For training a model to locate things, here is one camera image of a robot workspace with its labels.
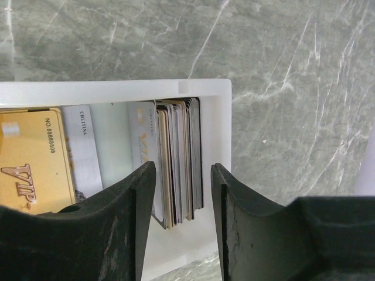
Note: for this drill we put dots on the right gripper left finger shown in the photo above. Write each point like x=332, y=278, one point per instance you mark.
x=101, y=238

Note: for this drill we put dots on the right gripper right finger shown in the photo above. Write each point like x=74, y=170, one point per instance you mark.
x=312, y=238

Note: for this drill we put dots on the white card tray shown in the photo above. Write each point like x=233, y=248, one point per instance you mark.
x=166, y=250

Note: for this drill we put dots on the silver VIP credit card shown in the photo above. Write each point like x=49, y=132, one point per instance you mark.
x=144, y=145

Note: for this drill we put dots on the white Chlitina card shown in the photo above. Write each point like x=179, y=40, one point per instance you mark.
x=82, y=151

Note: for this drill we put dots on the white card stack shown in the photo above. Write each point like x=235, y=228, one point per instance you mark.
x=180, y=165

